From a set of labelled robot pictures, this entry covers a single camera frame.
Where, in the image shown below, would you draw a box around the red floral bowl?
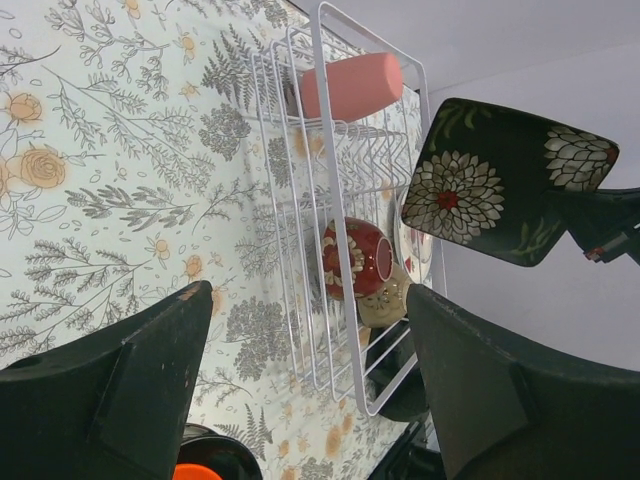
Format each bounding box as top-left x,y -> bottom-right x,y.
321,217 -> 393,300

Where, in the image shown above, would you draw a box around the pink plastic cup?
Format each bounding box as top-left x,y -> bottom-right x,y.
326,52 -> 404,123

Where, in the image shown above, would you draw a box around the white wire dish rack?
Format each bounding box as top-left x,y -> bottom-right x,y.
249,1 -> 444,422

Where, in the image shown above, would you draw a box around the black floral square plate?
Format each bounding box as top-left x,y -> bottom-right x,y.
401,98 -> 620,267

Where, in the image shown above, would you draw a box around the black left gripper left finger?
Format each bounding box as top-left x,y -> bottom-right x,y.
1,281 -> 213,479

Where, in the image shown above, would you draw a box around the black round plate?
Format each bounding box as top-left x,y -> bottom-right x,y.
176,423 -> 263,479

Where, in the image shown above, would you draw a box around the beige bowl black inside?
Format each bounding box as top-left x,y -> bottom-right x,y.
357,263 -> 412,328

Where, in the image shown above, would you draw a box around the black base bar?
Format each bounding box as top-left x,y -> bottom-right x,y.
368,422 -> 446,480

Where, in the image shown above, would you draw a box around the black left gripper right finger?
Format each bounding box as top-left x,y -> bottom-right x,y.
407,284 -> 639,479

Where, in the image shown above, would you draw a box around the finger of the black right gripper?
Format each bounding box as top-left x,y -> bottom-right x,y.
542,188 -> 639,264

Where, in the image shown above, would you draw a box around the strawberry pattern white plate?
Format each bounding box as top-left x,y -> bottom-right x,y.
393,187 -> 433,287

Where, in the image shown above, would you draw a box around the orange round plate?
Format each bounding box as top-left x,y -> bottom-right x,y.
172,463 -> 222,480

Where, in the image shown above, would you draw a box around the floral tablecloth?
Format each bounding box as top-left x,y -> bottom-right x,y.
1,1 -> 404,479

